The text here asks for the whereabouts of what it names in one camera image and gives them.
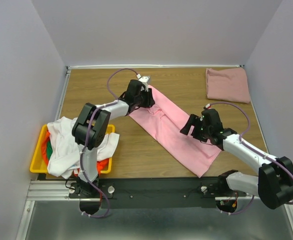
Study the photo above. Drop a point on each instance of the yellow plastic bin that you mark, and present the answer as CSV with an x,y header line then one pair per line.
x,y
37,163

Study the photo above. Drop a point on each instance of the green t-shirt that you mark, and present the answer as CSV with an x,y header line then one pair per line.
x,y
49,151

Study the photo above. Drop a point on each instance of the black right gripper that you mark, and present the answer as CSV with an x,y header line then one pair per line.
x,y
191,125

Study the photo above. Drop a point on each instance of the light pink t-shirt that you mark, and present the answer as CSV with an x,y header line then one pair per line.
x,y
163,121

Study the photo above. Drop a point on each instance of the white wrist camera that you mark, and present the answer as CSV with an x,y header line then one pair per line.
x,y
145,80
207,106

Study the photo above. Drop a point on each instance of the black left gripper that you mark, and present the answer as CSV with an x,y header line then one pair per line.
x,y
148,99

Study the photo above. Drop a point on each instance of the white t-shirt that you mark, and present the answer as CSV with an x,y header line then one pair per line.
x,y
61,126

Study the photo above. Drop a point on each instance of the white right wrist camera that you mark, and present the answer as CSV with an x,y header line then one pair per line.
x,y
207,106

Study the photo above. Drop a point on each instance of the folded dusty pink t-shirt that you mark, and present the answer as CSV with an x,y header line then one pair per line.
x,y
227,85

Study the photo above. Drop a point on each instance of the orange t-shirt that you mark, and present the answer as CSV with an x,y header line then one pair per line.
x,y
65,158

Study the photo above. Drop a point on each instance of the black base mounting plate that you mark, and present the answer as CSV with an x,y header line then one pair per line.
x,y
153,193

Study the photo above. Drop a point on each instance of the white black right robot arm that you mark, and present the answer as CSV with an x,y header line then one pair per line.
x,y
273,182

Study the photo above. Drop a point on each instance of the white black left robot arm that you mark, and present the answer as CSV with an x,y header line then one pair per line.
x,y
91,125

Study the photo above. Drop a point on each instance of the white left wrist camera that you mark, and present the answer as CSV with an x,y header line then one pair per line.
x,y
145,80

